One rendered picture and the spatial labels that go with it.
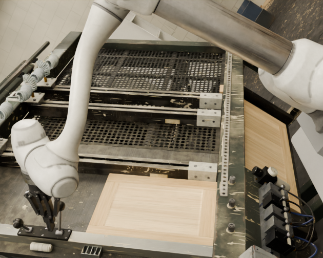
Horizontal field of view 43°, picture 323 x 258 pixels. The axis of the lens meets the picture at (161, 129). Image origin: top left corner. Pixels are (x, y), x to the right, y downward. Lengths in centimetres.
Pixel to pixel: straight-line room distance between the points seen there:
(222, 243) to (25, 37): 622
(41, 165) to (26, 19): 621
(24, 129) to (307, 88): 79
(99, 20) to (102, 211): 81
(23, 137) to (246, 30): 69
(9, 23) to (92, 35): 621
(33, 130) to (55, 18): 594
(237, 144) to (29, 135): 108
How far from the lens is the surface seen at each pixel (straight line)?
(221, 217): 163
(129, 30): 545
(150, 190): 178
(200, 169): 179
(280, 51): 112
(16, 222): 156
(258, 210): 172
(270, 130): 288
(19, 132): 124
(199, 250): 153
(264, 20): 585
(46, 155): 115
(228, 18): 109
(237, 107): 229
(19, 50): 746
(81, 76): 120
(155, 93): 239
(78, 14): 701
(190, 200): 173
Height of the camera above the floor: 151
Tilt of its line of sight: 10 degrees down
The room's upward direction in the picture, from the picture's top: 60 degrees counter-clockwise
